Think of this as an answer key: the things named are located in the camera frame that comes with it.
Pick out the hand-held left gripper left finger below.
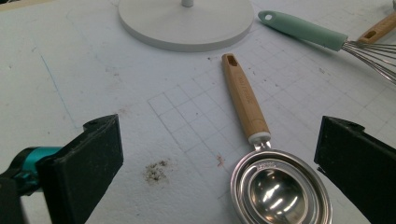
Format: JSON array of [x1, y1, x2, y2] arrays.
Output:
[[36, 114, 124, 224]]

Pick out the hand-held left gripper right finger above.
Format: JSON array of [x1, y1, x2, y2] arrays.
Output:
[[313, 115, 396, 224]]

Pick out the wooden-handled mesh strainer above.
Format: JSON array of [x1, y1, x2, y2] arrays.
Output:
[[356, 10, 396, 45]]

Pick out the green-handled wire whisk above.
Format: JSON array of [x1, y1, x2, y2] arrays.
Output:
[[257, 9, 396, 86]]

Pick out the white utensil rack stand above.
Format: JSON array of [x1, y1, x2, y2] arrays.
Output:
[[117, 0, 256, 53]]

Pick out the white gridded foam mat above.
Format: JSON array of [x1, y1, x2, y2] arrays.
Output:
[[0, 0, 396, 224]]

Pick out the wooden-handled steel egg separator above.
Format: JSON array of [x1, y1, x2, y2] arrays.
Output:
[[220, 52, 333, 224]]

